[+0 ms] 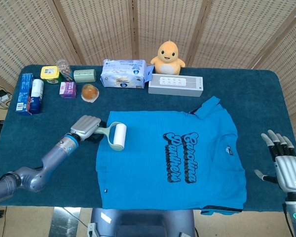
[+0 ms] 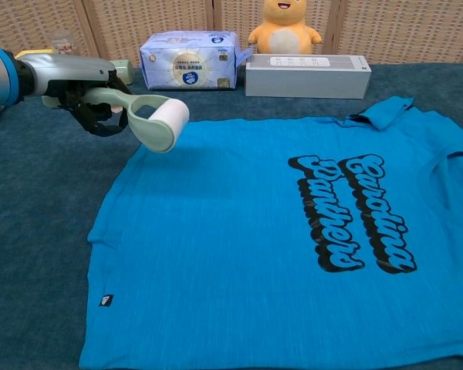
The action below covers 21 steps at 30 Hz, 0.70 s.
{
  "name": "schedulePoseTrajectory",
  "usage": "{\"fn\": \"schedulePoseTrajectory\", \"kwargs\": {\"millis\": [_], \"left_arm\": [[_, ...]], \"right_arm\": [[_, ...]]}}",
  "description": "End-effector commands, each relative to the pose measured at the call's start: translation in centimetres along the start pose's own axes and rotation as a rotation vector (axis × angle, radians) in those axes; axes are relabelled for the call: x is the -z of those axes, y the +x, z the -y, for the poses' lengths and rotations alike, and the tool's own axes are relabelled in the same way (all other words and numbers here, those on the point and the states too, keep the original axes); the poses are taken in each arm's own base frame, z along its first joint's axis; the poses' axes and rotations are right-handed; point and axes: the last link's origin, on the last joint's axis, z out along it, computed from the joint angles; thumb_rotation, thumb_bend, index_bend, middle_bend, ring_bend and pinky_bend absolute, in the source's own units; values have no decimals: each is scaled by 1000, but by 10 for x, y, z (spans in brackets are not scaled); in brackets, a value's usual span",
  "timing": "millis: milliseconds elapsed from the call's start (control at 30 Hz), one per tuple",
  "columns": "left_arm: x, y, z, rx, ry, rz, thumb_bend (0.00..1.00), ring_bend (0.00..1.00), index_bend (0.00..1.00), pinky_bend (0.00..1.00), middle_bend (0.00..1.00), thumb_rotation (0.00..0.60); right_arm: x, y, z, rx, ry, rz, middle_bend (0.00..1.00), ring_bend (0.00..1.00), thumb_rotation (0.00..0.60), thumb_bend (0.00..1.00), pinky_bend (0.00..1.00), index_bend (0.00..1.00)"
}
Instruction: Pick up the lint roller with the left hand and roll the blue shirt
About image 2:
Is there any orange plush toy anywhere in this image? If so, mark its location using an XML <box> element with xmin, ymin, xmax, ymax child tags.
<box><xmin>247</xmin><ymin>0</ymin><xmax>323</xmax><ymax>56</ymax></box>

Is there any clear jar with sticks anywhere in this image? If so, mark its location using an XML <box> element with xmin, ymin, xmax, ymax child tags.
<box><xmin>50</xmin><ymin>30</ymin><xmax>79</xmax><ymax>56</ymax></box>

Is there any pale green plastic case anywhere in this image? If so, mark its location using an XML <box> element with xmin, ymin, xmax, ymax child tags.
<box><xmin>110</xmin><ymin>59</ymin><xmax>136</xmax><ymax>86</ymax></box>

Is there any green handled lint roller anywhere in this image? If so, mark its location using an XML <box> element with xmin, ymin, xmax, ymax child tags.
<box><xmin>41</xmin><ymin>87</ymin><xmax>190</xmax><ymax>154</ymax></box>

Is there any blue printed T-shirt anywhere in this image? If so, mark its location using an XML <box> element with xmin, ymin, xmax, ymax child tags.
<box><xmin>78</xmin><ymin>96</ymin><xmax>463</xmax><ymax>370</ymax></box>

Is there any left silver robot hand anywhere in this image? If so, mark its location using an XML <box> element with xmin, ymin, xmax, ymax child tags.
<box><xmin>15</xmin><ymin>52</ymin><xmax>134</xmax><ymax>138</ymax></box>

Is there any pale blue tissue pack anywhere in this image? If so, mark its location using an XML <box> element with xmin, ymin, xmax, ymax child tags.
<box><xmin>138</xmin><ymin>31</ymin><xmax>255</xmax><ymax>92</ymax></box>

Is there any grey power strip box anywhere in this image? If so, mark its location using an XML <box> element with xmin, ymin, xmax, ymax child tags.
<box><xmin>244</xmin><ymin>53</ymin><xmax>373</xmax><ymax>100</ymax></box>

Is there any woven folding screen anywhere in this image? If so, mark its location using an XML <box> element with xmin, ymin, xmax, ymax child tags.
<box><xmin>0</xmin><ymin>0</ymin><xmax>463</xmax><ymax>70</ymax></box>

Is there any dark teal table cloth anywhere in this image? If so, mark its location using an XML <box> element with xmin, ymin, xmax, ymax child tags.
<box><xmin>0</xmin><ymin>62</ymin><xmax>463</xmax><ymax>370</ymax></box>

